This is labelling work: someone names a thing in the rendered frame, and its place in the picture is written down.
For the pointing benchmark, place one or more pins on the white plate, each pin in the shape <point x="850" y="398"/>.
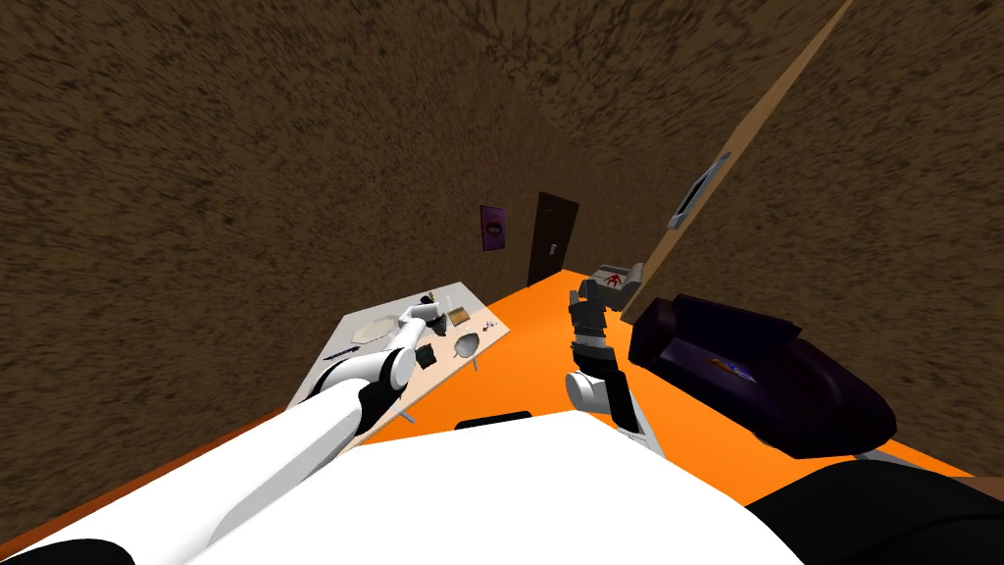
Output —
<point x="375" y="329"/>

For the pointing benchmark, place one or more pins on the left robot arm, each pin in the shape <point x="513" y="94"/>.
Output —
<point x="314" y="424"/>

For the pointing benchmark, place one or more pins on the purple wall picture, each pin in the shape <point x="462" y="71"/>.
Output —
<point x="492" y="227"/>

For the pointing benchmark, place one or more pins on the grey framed wall picture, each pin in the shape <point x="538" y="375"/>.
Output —
<point x="696" y="193"/>

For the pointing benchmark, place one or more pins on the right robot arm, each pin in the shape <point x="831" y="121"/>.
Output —
<point x="608" y="392"/>

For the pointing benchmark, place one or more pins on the dark purple sofa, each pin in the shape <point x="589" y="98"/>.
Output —
<point x="753" y="377"/>

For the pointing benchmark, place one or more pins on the dark brown door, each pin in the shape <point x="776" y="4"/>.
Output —
<point x="552" y="239"/>

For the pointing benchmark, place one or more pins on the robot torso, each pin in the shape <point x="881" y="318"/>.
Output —
<point x="502" y="494"/>

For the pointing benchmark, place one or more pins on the dark pen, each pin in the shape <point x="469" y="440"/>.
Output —
<point x="341" y="355"/>

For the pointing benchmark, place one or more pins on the pale table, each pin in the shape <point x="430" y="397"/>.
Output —
<point x="449" y="373"/>

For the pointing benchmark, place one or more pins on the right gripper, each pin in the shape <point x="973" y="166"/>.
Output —
<point x="590" y="323"/>

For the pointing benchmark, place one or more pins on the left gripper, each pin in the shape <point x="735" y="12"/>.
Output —
<point x="427" y="312"/>

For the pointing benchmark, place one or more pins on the grey box with red mark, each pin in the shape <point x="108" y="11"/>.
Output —
<point x="621" y="281"/>

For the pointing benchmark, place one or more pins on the grey bowl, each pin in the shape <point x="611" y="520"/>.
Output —
<point x="467" y="344"/>

